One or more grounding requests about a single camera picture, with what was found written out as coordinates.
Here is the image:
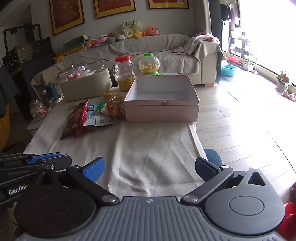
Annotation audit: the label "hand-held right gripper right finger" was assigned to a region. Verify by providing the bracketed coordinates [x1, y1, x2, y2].
[181, 157, 273, 205]

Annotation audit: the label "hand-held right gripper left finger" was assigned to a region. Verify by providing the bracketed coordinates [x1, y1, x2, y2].
[37, 157, 119, 206]

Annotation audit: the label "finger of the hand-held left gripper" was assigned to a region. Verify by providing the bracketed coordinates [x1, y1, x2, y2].
[0, 152, 63, 165]
[0, 155, 73, 186]

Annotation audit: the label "dark red snack packet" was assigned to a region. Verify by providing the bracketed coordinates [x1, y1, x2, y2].
[60, 101, 89, 140]

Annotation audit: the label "blue white snack packet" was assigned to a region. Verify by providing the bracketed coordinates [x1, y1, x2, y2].
[83, 103, 115, 127]

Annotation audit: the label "red orange snack packet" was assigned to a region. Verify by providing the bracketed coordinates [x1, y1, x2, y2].
[97, 101, 126, 119]

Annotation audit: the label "pink cardboard box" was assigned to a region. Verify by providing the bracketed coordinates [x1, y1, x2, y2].
[124, 75, 200, 122]

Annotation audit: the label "person's leg in jeans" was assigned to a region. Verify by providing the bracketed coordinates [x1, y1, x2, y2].
[204, 149, 223, 166]

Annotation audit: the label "small glass jar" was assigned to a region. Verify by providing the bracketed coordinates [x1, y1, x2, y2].
[29, 99, 47, 121]

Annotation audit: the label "yellow cabinet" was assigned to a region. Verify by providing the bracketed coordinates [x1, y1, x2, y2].
[0, 102, 11, 151]

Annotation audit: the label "round metal tin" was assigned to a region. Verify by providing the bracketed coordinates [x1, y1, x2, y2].
[48, 95, 63, 109]

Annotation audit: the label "teal cup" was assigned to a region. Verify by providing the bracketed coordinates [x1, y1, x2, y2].
[45, 83, 61, 98]

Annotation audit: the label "dark grey clothing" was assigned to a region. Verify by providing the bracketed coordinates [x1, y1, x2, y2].
[0, 66, 21, 116]

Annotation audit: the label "beige storage container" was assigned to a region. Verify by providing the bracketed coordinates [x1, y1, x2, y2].
[60, 68, 112, 102]

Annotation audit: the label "dark blue cloth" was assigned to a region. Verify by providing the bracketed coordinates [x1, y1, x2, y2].
[22, 53, 56, 93]

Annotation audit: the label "glass lidded jar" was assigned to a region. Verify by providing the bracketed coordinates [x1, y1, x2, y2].
[57, 61, 93, 81]

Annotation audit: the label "red plastic object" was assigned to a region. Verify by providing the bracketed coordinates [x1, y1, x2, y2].
[277, 202, 296, 241]

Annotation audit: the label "blue plastic basin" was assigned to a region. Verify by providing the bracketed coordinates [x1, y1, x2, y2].
[221, 64, 237, 77]

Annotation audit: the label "plastic jar with red lid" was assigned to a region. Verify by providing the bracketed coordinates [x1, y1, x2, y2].
[113, 56, 136, 92]

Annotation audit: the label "yellow cushion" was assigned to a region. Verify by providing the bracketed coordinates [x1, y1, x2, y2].
[54, 45, 86, 61]

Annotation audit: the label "dark speckled board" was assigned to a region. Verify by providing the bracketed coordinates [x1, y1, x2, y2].
[2, 37, 52, 70]

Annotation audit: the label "small pink figurines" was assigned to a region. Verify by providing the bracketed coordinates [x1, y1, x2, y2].
[283, 91, 296, 102]

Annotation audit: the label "potted plant white pot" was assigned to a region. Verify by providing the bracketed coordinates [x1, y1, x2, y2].
[276, 72, 291, 93]

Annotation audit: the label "sofa with grey cover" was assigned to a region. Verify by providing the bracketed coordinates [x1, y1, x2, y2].
[30, 34, 223, 88]

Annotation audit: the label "round candy jar green lid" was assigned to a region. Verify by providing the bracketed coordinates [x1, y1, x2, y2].
[138, 53, 161, 76]

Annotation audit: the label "green cushion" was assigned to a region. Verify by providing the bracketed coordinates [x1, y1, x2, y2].
[63, 35, 90, 50]

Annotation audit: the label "metal shoe rack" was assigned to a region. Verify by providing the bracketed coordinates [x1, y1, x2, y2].
[228, 37, 258, 70]

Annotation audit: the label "pale patterned clothing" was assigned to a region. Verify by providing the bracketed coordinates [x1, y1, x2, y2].
[172, 32, 220, 55]

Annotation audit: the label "pink plush toy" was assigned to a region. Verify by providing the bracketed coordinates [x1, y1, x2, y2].
[90, 36, 109, 47]

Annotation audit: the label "grey plush toy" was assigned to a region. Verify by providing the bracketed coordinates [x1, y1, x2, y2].
[107, 31, 126, 42]

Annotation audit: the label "white tote bag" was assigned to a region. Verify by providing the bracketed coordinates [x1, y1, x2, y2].
[122, 21, 142, 37]

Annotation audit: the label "orange pig toy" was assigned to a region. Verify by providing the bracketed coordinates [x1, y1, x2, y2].
[144, 26, 160, 36]

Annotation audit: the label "beige curtain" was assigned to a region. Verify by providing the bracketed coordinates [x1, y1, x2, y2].
[194, 0, 222, 50]

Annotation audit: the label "hanging clothes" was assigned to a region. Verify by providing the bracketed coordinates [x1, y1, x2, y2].
[220, 0, 242, 30]

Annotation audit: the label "black metal chair frame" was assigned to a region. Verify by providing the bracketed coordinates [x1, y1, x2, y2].
[3, 24, 42, 47]

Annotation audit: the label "framed red wall picture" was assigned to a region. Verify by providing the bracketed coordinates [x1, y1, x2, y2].
[49, 0, 85, 36]
[148, 0, 189, 10]
[93, 0, 136, 19]

